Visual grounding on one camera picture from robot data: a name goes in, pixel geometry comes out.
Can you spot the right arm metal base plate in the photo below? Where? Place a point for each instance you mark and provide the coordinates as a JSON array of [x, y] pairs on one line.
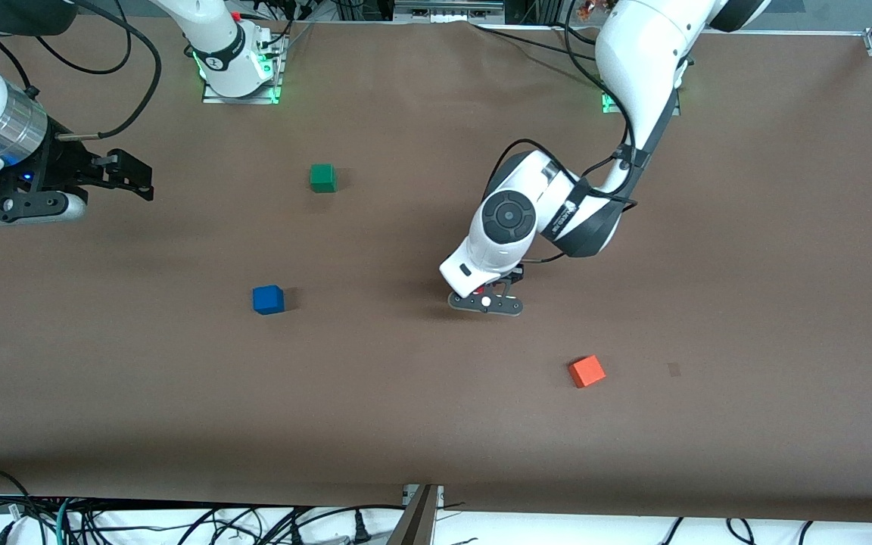
[[213, 97]]

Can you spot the blue wooden block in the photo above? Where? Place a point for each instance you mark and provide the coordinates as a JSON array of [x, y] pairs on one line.
[[268, 300]]

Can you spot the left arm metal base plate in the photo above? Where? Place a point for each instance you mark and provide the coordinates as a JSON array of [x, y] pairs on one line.
[[607, 106]]

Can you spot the orange wooden block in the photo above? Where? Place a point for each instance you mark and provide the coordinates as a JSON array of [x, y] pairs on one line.
[[587, 372]]

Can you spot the grey power strip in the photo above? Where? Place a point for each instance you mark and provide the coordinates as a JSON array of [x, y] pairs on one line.
[[447, 9]]

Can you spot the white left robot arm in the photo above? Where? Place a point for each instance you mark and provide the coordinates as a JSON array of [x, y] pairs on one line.
[[633, 53]]

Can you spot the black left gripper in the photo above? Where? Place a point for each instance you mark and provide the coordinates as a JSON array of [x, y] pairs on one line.
[[516, 277]]

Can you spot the small orange object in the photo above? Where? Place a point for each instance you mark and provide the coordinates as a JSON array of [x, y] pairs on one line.
[[584, 7]]

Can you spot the green wooden block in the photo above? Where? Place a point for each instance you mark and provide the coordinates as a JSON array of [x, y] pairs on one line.
[[322, 179]]

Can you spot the brown table cover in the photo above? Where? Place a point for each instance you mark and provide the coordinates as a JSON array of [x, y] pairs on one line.
[[406, 416]]

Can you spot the black power plug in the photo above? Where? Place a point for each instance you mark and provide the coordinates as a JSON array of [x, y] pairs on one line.
[[361, 530]]

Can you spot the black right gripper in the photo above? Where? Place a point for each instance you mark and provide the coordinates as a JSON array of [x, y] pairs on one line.
[[63, 169]]

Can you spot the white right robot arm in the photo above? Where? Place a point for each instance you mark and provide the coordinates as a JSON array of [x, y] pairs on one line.
[[216, 53]]

